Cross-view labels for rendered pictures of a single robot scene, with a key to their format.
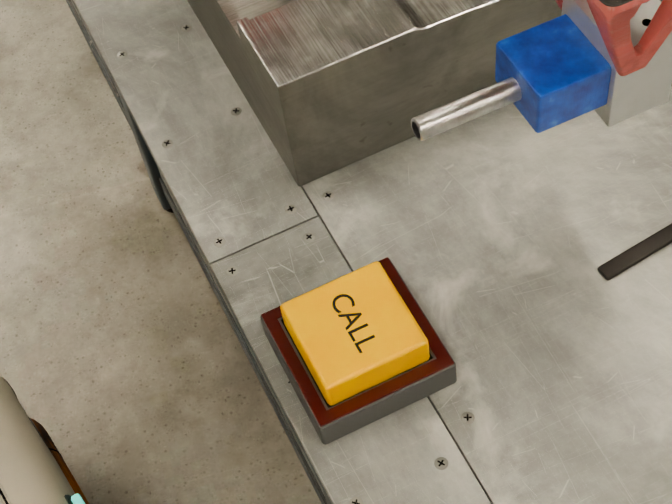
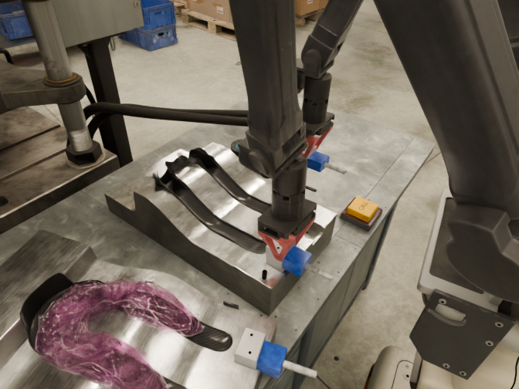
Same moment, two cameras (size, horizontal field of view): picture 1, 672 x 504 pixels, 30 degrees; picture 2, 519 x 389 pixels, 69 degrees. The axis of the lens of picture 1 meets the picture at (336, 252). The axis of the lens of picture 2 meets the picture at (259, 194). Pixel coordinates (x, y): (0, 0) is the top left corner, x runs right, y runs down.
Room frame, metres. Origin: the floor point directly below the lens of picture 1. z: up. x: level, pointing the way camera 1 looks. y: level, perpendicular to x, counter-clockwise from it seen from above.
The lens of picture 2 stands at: (1.02, 0.40, 1.47)
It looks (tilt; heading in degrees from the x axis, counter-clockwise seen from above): 40 degrees down; 231
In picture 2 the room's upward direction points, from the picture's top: 3 degrees clockwise
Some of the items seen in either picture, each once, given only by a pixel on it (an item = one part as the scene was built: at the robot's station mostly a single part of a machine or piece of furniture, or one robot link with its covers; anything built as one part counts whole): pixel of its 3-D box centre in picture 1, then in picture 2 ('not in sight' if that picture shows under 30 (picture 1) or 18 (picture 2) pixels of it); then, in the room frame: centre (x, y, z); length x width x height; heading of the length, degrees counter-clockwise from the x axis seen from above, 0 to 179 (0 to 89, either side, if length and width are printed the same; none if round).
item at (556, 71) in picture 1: (534, 80); (321, 163); (0.41, -0.11, 0.93); 0.13 x 0.05 x 0.05; 107
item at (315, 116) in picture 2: not in sight; (313, 110); (0.43, -0.15, 1.06); 0.10 x 0.07 x 0.07; 17
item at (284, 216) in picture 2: not in sight; (288, 203); (0.67, 0.04, 1.03); 0.10 x 0.07 x 0.07; 16
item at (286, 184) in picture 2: not in sight; (286, 172); (0.67, 0.03, 1.10); 0.07 x 0.06 x 0.07; 95
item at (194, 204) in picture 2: not in sight; (217, 194); (0.68, -0.17, 0.92); 0.35 x 0.16 x 0.09; 107
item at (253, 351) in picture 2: not in sight; (277, 361); (0.79, 0.19, 0.86); 0.13 x 0.05 x 0.05; 124
